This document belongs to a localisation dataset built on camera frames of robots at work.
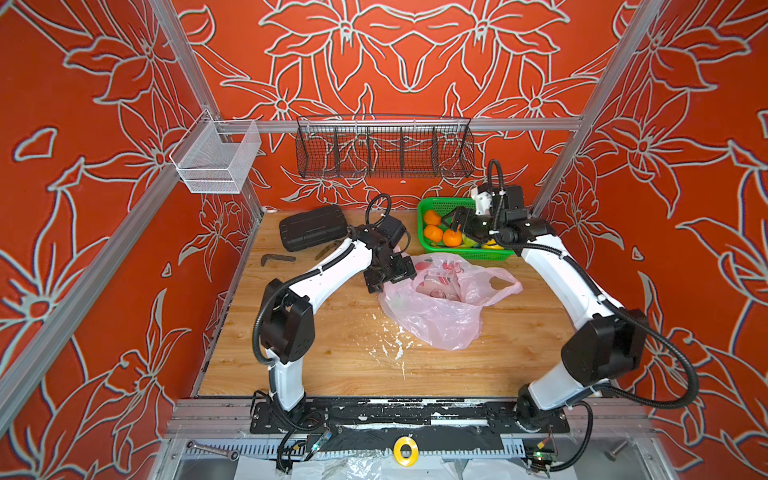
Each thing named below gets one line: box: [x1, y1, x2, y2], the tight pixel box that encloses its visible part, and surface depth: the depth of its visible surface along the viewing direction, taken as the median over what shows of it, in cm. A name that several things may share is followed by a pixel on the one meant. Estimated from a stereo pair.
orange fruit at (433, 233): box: [424, 224, 443, 243], surface depth 106 cm
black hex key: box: [261, 254, 296, 267], surface depth 106 cm
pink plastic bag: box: [379, 252, 522, 350], surface depth 85 cm
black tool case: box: [279, 206, 348, 252], surface depth 109 cm
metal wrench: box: [186, 440, 240, 461], surface depth 71 cm
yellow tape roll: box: [393, 436, 419, 467], surface depth 69 cm
